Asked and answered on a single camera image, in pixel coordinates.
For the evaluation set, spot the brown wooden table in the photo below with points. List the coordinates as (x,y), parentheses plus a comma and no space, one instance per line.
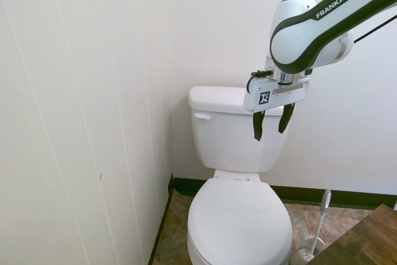
(363,237)

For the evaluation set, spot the white toilet brush holder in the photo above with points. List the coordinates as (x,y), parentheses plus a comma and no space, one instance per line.
(305,254)

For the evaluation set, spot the white toilet brush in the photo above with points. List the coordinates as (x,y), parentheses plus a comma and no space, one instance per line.
(319,218)

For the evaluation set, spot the white toilet tank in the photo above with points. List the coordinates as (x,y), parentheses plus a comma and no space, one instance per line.
(235,141)

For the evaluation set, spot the white toilet tank lid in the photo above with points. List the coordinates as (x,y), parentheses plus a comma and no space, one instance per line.
(217,97)

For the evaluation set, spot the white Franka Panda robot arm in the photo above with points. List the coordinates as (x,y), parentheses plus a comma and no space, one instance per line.
(310,35)

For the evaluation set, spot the white toilet seat lid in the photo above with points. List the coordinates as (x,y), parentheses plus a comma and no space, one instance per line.
(237,215)

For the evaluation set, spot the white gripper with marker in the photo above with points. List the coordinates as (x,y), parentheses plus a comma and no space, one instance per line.
(276,92)

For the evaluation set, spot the white toilet bowl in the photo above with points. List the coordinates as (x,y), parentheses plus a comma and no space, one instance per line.
(235,255)

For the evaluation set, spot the white toilet flush lever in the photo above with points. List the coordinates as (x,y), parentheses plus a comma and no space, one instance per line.
(201,116)

